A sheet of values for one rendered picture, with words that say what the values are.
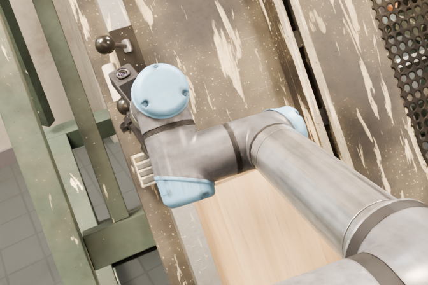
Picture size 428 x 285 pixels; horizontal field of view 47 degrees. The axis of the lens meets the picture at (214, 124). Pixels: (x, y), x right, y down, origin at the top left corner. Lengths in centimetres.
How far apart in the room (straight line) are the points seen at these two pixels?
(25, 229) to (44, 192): 197
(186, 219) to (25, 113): 39
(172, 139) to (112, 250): 52
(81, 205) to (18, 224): 132
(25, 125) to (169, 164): 44
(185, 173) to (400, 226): 33
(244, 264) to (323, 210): 68
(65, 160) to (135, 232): 89
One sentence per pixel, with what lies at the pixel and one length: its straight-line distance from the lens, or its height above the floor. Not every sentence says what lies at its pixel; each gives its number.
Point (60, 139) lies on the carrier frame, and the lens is 210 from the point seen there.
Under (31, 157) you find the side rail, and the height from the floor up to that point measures 135.
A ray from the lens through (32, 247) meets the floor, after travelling 286.
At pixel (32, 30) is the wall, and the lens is 318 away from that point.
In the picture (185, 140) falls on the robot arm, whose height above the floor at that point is 152.
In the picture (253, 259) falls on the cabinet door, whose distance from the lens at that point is 115.
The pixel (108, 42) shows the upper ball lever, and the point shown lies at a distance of 93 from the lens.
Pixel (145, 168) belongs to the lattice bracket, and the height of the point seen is 126.
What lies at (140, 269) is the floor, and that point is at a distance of 253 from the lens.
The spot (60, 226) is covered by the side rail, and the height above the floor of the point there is 123.
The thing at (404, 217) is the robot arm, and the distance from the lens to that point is 41.
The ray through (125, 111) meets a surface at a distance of 92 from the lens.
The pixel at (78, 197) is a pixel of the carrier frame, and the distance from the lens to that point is 178.
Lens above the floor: 191
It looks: 35 degrees down
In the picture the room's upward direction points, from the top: 9 degrees counter-clockwise
